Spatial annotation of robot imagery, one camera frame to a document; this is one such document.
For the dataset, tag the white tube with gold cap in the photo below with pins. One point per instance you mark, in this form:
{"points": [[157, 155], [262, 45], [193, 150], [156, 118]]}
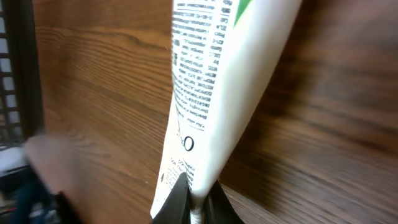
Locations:
{"points": [[224, 53]]}

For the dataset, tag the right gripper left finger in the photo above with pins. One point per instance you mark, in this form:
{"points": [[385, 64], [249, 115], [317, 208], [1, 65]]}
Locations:
{"points": [[176, 209]]}

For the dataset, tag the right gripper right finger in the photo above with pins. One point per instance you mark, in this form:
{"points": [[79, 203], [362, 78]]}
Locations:
{"points": [[218, 209]]}

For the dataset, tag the grey plastic mesh basket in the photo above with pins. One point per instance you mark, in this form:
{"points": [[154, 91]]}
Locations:
{"points": [[21, 98]]}

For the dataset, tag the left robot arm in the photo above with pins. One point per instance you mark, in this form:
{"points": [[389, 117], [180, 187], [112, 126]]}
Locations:
{"points": [[48, 190]]}

